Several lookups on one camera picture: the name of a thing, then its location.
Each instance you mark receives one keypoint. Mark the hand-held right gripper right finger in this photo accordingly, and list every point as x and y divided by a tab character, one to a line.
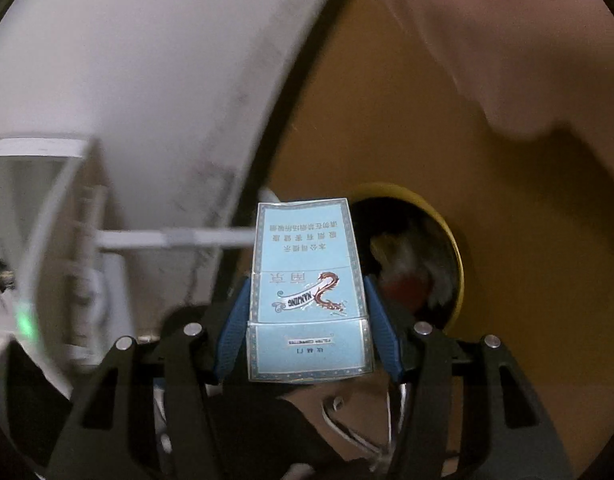
382	332

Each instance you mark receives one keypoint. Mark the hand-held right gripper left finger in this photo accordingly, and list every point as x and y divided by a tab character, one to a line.
232	332

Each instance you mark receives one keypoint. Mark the yellow-rimmed bin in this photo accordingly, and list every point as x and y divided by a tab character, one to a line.
457	270

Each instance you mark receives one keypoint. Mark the light blue cigarette pack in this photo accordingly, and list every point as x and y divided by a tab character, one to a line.
307	270

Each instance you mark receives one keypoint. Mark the dark cloth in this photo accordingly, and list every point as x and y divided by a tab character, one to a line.
257	435

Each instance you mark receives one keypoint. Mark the white rounded appliance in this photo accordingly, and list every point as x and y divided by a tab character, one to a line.
162	238

